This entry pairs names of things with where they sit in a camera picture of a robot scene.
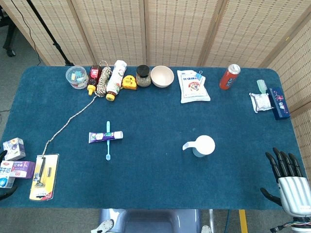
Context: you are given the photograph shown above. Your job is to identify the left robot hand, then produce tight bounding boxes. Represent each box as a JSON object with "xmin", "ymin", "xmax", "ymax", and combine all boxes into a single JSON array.
[{"xmin": 0, "ymin": 150, "xmax": 18, "ymax": 201}]

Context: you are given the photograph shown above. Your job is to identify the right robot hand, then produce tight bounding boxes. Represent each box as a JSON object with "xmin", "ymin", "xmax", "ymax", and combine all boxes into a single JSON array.
[{"xmin": 259, "ymin": 147, "xmax": 311, "ymax": 218}]

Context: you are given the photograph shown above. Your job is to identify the white cup with handle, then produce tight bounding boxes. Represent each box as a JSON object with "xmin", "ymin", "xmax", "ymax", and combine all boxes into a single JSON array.
[{"xmin": 182, "ymin": 135, "xmax": 216, "ymax": 158}]

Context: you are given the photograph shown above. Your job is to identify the light blue toothbrush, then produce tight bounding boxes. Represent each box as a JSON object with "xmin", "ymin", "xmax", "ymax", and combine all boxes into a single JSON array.
[{"xmin": 105, "ymin": 120, "xmax": 112, "ymax": 161}]

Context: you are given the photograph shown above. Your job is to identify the purple toothpaste tube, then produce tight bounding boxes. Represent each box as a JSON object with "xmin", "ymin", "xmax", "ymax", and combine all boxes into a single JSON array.
[{"xmin": 88, "ymin": 131, "xmax": 124, "ymax": 144}]

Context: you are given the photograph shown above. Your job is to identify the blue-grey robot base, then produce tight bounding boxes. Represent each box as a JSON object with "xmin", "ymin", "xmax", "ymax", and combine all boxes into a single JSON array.
[{"xmin": 91, "ymin": 208, "xmax": 212, "ymax": 233}]

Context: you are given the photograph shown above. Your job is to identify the white blue milk box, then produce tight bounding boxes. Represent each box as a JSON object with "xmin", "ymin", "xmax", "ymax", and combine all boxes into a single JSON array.
[{"xmin": 0, "ymin": 160, "xmax": 16, "ymax": 189}]

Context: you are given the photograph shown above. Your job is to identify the purple white box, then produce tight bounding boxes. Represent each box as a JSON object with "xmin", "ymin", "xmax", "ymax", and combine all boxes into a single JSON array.
[{"xmin": 10, "ymin": 160, "xmax": 36, "ymax": 179}]

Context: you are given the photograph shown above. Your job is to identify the small white purple carton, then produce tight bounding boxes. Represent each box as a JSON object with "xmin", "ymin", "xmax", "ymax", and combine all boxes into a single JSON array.
[{"xmin": 2, "ymin": 137, "xmax": 26, "ymax": 161}]

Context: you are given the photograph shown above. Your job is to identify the razor on yellow card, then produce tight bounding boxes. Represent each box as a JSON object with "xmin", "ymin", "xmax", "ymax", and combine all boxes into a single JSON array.
[{"xmin": 29, "ymin": 153, "xmax": 60, "ymax": 201}]

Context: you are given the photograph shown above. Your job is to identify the yellow floor tape strip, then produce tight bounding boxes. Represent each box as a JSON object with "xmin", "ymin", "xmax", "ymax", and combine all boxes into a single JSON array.
[{"xmin": 239, "ymin": 210, "xmax": 248, "ymax": 233}]

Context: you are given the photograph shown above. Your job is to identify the silver table leg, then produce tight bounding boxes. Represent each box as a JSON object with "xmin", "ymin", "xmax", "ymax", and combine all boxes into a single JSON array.
[{"xmin": 208, "ymin": 210, "xmax": 215, "ymax": 233}]

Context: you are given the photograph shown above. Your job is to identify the dark blue box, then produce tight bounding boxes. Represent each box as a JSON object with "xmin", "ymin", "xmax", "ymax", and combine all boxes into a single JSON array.
[{"xmin": 268, "ymin": 87, "xmax": 291, "ymax": 121}]

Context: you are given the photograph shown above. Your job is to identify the white wrapped packet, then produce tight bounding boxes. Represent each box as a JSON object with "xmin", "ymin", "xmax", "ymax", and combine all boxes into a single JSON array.
[{"xmin": 249, "ymin": 92, "xmax": 274, "ymax": 114}]

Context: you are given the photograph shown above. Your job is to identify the red drink can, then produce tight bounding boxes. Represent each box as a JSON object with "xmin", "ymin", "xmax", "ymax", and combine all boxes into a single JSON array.
[{"xmin": 219, "ymin": 64, "xmax": 241, "ymax": 91}]

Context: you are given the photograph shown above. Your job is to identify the clear plastic jar of clips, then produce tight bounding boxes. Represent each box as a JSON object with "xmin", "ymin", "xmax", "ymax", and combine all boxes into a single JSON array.
[{"xmin": 65, "ymin": 65, "xmax": 89, "ymax": 90}]

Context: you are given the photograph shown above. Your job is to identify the white snack bag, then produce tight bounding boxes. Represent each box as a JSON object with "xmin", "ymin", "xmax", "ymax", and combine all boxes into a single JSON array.
[{"xmin": 176, "ymin": 69, "xmax": 211, "ymax": 104}]

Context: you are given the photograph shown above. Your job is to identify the dark red sauce bottle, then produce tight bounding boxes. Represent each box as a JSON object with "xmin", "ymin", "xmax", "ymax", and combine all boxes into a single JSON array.
[{"xmin": 87, "ymin": 65, "xmax": 103, "ymax": 96}]

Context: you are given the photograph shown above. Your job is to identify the black tripod stand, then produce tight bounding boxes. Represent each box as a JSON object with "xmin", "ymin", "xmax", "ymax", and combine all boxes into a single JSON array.
[{"xmin": 25, "ymin": 0, "xmax": 75, "ymax": 67}]

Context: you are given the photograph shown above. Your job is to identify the white bottle yellow cap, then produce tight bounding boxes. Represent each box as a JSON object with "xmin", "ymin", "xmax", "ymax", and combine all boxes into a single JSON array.
[{"xmin": 105, "ymin": 60, "xmax": 128, "ymax": 101}]

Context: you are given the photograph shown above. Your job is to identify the black office chair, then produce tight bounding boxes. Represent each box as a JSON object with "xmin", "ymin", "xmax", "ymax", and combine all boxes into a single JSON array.
[{"xmin": 0, "ymin": 9, "xmax": 17, "ymax": 58}]

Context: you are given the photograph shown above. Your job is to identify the blue table mat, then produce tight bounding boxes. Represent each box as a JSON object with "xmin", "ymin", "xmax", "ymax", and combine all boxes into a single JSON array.
[{"xmin": 0, "ymin": 66, "xmax": 306, "ymax": 211}]

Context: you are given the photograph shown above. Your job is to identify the yellow tape measure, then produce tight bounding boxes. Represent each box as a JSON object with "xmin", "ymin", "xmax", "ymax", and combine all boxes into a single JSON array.
[{"xmin": 121, "ymin": 75, "xmax": 138, "ymax": 91}]

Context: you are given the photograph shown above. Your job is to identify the beige bowl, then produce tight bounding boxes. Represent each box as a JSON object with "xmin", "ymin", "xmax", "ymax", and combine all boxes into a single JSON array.
[{"xmin": 150, "ymin": 65, "xmax": 175, "ymax": 88}]

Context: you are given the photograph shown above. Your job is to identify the glass jar black lid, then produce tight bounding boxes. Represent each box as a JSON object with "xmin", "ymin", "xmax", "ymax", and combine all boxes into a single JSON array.
[{"xmin": 136, "ymin": 65, "xmax": 152, "ymax": 88}]

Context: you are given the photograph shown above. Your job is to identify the braided rope coil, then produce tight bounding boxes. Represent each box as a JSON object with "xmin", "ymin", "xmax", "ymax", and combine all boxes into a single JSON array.
[{"xmin": 41, "ymin": 60, "xmax": 113, "ymax": 160}]

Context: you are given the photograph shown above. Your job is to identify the black hanging cable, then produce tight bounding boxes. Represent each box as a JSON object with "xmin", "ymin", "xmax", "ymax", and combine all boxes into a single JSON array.
[{"xmin": 9, "ymin": 0, "xmax": 42, "ymax": 67}]

